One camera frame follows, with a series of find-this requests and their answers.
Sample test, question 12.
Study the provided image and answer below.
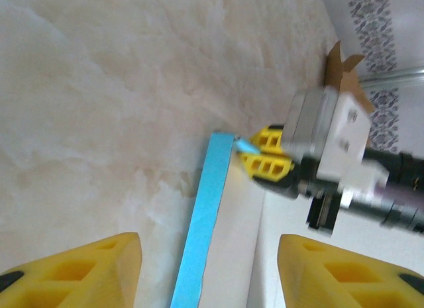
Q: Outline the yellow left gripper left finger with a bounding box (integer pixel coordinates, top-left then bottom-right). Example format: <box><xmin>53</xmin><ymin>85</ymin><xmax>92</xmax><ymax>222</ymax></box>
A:
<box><xmin>0</xmin><ymin>231</ymin><xmax>144</xmax><ymax>308</ymax></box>

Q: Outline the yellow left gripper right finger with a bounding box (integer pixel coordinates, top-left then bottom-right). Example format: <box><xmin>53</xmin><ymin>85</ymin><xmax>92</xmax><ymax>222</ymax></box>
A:
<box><xmin>277</xmin><ymin>233</ymin><xmax>424</xmax><ymax>308</ymax></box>

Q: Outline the white and blue paper box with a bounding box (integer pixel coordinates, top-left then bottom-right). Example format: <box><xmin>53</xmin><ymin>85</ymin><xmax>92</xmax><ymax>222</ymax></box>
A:
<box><xmin>170</xmin><ymin>131</ymin><xmax>424</xmax><ymax>308</ymax></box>

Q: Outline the brown cardboard box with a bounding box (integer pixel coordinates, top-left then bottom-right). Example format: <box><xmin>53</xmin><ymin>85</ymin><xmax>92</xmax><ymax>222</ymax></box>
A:
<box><xmin>323</xmin><ymin>39</ymin><xmax>377</xmax><ymax>114</ymax></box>

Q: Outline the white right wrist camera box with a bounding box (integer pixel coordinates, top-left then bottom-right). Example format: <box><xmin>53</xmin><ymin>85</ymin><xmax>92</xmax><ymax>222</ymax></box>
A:
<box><xmin>283</xmin><ymin>85</ymin><xmax>391</xmax><ymax>198</ymax></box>

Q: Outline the aluminium table side rail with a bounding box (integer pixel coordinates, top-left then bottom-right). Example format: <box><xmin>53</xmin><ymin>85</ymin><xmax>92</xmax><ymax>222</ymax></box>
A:
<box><xmin>359</xmin><ymin>67</ymin><xmax>424</xmax><ymax>87</ymax></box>

